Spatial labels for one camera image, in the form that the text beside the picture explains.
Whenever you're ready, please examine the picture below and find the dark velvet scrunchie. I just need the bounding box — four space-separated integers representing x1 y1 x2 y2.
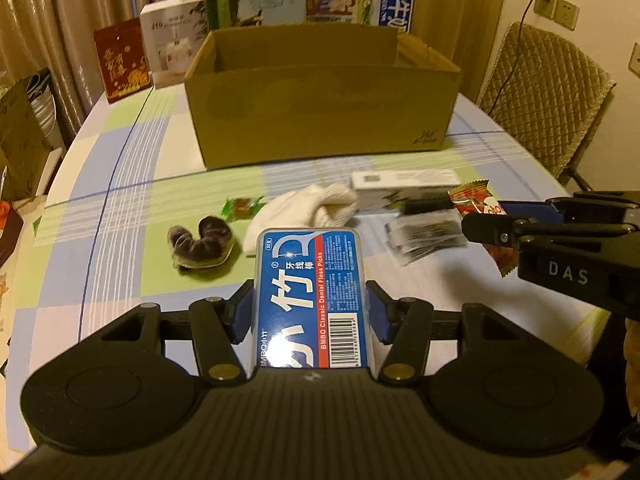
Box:
167 215 237 271

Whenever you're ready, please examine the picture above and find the brown cardboard carton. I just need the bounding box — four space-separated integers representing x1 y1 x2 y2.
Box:
0 80 57 202

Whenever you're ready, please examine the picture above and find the white appliance box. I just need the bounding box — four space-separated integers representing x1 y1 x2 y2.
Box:
139 0 209 90

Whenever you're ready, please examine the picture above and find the green candy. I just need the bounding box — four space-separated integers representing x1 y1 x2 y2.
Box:
221 195 267 221

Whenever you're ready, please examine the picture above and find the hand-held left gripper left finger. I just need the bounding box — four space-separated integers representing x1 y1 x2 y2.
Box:
102 280 256 387

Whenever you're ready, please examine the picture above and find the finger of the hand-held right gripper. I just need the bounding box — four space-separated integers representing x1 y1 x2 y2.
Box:
404 191 640 226
461 213 640 250

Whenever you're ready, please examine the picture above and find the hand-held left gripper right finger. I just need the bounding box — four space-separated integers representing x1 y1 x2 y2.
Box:
365 280 526 387

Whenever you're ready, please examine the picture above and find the stack of white bowls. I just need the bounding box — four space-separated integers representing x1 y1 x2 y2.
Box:
24 71 59 140

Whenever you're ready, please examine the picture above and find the red gift box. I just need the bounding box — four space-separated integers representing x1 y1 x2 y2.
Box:
94 17 154 105

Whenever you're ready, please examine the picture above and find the black power cable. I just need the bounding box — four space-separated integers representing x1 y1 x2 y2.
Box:
486 0 551 113

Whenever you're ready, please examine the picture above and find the beige curtain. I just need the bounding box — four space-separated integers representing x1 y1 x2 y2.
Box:
0 0 211 141

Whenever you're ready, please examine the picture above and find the white sock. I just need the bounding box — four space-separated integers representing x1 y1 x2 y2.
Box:
244 183 360 257

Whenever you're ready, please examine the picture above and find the large brown cardboard box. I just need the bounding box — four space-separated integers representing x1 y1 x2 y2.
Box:
182 22 463 171

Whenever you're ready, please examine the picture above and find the white medicine box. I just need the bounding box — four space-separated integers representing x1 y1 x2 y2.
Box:
350 170 462 214

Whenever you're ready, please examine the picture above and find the blue milk carton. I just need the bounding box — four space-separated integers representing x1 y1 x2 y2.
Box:
305 0 417 35

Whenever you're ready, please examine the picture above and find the red snack packet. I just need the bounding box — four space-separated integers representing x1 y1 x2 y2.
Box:
446 180 520 279

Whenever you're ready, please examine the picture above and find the clear packet of hairpins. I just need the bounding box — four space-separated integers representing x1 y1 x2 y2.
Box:
385 210 469 266

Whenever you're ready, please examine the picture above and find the blue dental floss box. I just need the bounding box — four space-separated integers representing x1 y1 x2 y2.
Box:
255 227 372 372

